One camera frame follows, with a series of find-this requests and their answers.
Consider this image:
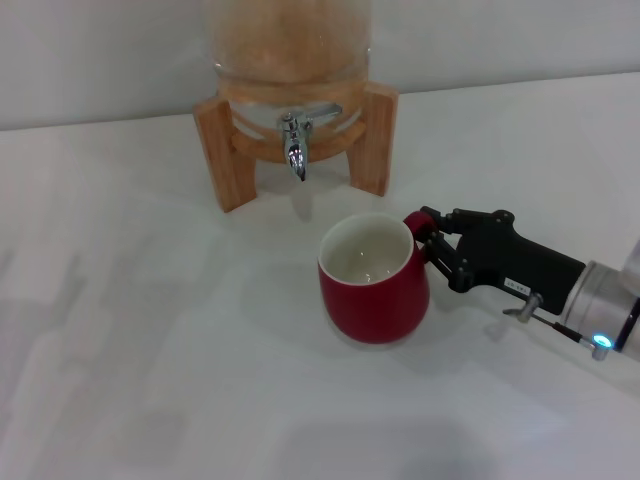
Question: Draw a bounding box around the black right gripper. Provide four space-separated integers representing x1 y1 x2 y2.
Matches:
419 205 586 316

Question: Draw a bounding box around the red ceramic cup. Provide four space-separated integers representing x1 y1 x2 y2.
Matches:
317 212 441 347

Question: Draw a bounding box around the chrome faucet tap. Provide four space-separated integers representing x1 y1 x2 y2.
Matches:
277 112 315 182

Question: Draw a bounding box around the wooden dispenser stand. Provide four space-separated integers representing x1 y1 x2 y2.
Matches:
193 79 400 215

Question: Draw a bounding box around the glass drink dispenser jar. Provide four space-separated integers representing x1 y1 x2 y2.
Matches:
205 0 374 147

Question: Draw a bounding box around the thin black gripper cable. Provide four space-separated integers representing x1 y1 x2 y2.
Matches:
532 312 614 362

